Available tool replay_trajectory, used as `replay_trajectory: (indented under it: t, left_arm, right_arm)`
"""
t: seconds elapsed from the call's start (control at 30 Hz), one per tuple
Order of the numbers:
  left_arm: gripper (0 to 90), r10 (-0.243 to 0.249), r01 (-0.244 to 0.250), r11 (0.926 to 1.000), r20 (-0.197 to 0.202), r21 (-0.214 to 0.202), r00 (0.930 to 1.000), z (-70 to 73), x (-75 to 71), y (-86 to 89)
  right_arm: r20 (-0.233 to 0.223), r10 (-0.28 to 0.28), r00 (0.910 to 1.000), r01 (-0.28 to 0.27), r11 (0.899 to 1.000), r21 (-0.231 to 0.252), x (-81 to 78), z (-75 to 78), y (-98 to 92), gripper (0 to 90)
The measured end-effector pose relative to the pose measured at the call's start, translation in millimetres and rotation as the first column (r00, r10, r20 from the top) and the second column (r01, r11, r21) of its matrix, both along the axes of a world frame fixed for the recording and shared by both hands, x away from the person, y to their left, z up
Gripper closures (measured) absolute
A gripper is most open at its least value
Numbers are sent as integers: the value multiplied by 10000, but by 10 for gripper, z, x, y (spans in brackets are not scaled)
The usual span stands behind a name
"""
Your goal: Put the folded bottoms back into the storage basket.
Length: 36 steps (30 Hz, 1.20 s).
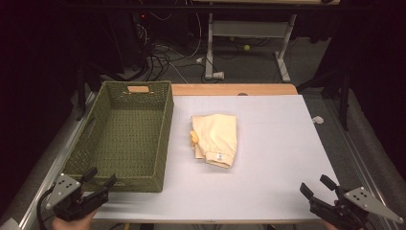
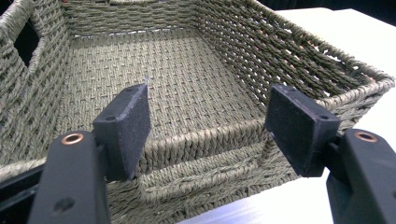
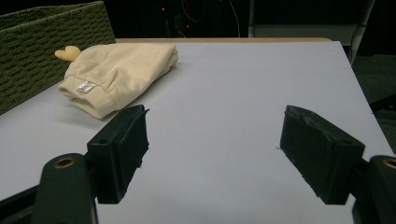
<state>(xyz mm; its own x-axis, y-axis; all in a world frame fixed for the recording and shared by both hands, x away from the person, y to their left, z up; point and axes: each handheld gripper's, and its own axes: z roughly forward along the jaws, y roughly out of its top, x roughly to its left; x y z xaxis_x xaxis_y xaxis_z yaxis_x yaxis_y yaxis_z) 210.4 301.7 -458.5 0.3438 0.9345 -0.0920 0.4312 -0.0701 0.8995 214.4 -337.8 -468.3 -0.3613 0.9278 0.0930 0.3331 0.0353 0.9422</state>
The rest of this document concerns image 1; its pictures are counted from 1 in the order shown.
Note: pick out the white metal desk frame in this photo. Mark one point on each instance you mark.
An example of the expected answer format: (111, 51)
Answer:
(249, 28)

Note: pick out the white plug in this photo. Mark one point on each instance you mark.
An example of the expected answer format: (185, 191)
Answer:
(199, 60)

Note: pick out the white paper cup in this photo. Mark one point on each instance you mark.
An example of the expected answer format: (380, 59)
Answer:
(218, 75)

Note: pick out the person's left hand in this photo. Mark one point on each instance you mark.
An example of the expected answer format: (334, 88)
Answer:
(73, 224)

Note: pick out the person's right hand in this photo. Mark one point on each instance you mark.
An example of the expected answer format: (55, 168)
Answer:
(331, 226)

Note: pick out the green woven basket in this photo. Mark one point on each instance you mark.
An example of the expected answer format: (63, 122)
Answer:
(127, 134)

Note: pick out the pale yellow pants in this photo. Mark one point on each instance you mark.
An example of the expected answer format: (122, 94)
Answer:
(217, 137)

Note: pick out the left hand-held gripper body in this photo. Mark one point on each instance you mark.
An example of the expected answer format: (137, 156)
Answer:
(63, 187)

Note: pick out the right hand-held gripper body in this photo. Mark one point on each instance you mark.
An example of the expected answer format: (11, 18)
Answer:
(364, 201)

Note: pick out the white paper sheet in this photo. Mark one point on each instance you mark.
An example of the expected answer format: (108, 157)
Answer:
(8, 224)

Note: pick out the black metal stand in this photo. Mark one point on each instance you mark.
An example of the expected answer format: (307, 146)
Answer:
(81, 92)
(343, 96)

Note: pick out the wooden table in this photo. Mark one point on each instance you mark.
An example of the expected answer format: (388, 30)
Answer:
(223, 89)

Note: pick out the aluminium rail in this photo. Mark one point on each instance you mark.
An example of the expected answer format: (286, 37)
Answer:
(360, 159)
(54, 166)

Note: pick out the white board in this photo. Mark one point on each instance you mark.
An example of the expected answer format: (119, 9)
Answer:
(271, 153)

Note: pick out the yellow tennis ball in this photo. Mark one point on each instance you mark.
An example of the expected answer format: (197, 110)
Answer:
(246, 47)

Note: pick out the crumpled white paper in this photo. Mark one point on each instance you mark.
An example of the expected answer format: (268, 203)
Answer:
(318, 120)

